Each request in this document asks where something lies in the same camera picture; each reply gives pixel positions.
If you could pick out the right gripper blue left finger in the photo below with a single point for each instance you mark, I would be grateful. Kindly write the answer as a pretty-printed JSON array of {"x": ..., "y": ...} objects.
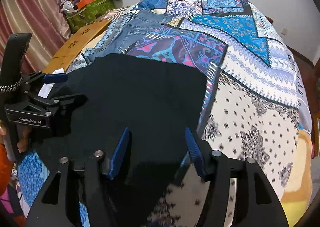
[{"x": 119, "y": 154}]

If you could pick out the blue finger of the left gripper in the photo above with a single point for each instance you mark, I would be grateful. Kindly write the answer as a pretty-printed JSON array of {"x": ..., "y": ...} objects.
[
  {"x": 55, "y": 78},
  {"x": 67, "y": 103}
]

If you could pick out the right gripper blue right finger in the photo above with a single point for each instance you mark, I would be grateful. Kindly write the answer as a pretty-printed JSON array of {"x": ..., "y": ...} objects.
[{"x": 195, "y": 154}]

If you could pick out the black pants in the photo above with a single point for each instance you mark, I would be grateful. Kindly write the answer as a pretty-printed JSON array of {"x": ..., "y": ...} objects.
[{"x": 156, "y": 101}]

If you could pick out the person left hand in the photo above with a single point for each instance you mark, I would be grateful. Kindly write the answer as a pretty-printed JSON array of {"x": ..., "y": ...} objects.
[{"x": 22, "y": 145}]

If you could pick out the white paper sheets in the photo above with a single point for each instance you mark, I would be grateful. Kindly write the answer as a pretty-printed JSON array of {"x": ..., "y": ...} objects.
[{"x": 46, "y": 88}]

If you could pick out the wooden cutout board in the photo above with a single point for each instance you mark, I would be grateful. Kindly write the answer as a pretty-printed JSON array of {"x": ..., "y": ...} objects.
[{"x": 73, "y": 46}]

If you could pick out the blue denim jeans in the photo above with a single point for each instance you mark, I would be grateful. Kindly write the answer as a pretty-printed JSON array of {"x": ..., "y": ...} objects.
[{"x": 141, "y": 24}]

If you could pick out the green fabric storage basket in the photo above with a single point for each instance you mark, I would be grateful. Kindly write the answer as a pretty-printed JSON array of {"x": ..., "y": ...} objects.
[{"x": 88, "y": 14}]

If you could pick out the patchwork patterned bedspread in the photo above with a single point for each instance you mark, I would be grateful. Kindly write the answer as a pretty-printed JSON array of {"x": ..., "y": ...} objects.
[{"x": 253, "y": 130}]

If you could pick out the striped pink gold curtain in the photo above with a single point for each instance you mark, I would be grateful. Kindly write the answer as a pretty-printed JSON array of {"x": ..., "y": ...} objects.
[{"x": 44, "y": 20}]

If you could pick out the orange box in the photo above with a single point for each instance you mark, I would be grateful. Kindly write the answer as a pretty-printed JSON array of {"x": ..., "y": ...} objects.
[{"x": 83, "y": 3}]

